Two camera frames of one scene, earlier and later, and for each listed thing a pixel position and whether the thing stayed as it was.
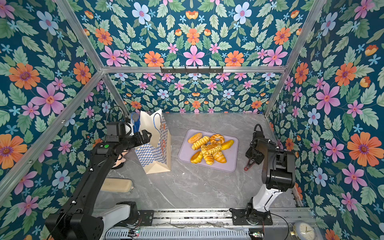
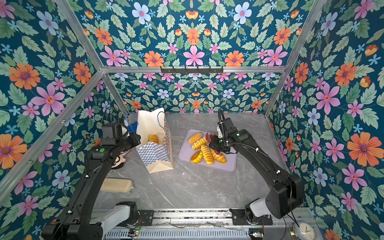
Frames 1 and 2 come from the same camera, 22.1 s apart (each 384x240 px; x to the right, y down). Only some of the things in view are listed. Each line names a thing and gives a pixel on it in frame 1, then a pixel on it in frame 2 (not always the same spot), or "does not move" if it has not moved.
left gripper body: [134, 140] does not move
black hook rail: [192, 70] does not move
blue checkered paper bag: [155, 155] does not move
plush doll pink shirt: [121, 159] does not move
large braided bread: [210, 148] -> [153, 138]
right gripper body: [254, 156] -> [219, 144]
